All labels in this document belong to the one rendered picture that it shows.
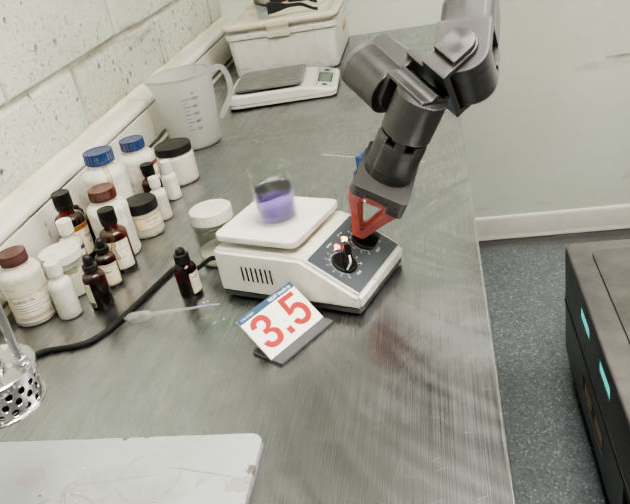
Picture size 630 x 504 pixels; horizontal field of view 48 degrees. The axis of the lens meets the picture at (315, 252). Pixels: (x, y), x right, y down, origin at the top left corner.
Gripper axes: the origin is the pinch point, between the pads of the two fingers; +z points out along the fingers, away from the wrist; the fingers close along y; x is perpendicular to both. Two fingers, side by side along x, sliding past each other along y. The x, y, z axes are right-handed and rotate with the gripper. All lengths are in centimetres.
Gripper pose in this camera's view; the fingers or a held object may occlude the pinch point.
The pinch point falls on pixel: (361, 229)
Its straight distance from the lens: 87.3
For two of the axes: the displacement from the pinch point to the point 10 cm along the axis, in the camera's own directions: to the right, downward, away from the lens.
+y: -2.6, 5.9, -7.6
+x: 9.2, 3.9, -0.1
